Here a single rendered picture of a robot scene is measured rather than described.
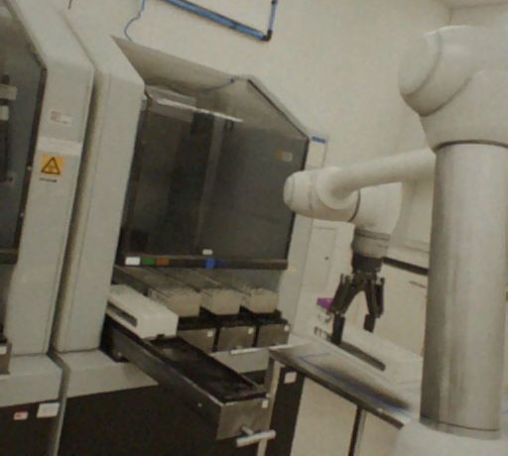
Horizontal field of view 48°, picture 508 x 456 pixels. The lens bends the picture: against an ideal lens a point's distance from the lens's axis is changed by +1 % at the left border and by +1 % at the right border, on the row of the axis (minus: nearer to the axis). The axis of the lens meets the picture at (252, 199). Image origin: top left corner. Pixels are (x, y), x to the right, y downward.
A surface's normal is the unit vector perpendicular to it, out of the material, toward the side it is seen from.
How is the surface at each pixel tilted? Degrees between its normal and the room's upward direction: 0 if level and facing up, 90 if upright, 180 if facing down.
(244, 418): 90
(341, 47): 90
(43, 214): 90
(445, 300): 85
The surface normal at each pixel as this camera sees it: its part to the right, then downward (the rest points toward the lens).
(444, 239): -0.79, -0.19
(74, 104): 0.65, 0.16
